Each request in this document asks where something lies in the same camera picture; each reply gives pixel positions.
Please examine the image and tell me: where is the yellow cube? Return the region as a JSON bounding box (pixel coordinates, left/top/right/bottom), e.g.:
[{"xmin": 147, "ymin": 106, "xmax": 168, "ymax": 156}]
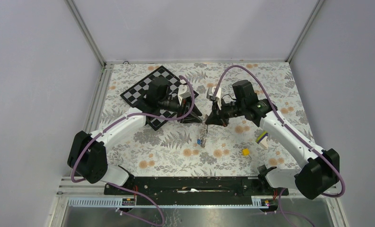
[{"xmin": 242, "ymin": 148, "xmax": 250, "ymax": 156}]

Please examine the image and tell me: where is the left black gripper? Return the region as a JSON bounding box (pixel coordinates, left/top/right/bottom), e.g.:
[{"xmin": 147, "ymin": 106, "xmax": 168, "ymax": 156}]
[{"xmin": 158, "ymin": 96, "xmax": 202, "ymax": 123}]

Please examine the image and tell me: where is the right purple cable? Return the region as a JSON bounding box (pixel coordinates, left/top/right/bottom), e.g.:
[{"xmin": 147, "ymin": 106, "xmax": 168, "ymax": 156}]
[{"xmin": 213, "ymin": 65, "xmax": 347, "ymax": 227}]

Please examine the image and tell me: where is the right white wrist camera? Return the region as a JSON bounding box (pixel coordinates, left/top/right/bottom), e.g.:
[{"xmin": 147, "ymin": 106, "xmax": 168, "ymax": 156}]
[{"xmin": 206, "ymin": 87, "xmax": 222, "ymax": 110}]

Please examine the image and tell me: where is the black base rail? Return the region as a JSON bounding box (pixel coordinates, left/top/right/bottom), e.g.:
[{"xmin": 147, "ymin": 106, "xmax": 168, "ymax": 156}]
[{"xmin": 104, "ymin": 176, "xmax": 289, "ymax": 202}]

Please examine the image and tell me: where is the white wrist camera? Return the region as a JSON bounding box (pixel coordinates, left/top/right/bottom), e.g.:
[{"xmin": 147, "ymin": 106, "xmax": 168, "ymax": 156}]
[
  {"xmin": 206, "ymin": 87, "xmax": 222, "ymax": 110},
  {"xmin": 177, "ymin": 84, "xmax": 191, "ymax": 104}
]

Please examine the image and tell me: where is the purple cable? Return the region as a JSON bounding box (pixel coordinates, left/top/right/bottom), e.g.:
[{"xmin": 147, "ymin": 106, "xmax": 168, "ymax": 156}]
[
  {"xmin": 213, "ymin": 65, "xmax": 347, "ymax": 227},
  {"xmin": 70, "ymin": 75, "xmax": 196, "ymax": 226}
]

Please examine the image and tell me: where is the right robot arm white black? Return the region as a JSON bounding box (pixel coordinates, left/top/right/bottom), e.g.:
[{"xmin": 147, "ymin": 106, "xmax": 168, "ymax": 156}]
[{"xmin": 205, "ymin": 80, "xmax": 340, "ymax": 200}]

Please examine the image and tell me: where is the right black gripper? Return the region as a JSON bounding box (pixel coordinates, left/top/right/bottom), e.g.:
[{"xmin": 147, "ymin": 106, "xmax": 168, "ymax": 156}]
[{"xmin": 205, "ymin": 97, "xmax": 245, "ymax": 127}]

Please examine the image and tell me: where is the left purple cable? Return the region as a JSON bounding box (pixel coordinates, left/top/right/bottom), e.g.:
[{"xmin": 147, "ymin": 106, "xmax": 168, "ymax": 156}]
[{"xmin": 70, "ymin": 75, "xmax": 196, "ymax": 226}]

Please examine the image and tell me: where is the floral table mat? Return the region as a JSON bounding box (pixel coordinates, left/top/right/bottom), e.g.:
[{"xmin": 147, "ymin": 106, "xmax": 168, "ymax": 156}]
[{"xmin": 107, "ymin": 62, "xmax": 313, "ymax": 176}]

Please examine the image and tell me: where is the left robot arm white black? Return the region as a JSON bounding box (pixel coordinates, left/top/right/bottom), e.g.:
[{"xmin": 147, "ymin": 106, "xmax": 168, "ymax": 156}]
[{"xmin": 68, "ymin": 76, "xmax": 201, "ymax": 194}]

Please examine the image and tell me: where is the black white chessboard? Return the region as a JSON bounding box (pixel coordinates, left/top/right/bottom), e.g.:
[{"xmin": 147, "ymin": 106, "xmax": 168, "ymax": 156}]
[{"xmin": 121, "ymin": 66, "xmax": 202, "ymax": 131}]

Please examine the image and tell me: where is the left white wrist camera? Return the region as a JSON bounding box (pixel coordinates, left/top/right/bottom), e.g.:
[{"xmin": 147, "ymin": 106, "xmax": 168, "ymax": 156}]
[{"xmin": 177, "ymin": 84, "xmax": 191, "ymax": 104}]

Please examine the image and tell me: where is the white cable duct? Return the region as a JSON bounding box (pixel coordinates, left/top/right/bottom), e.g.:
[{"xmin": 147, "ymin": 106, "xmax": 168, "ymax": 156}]
[{"xmin": 67, "ymin": 196, "xmax": 270, "ymax": 209}]

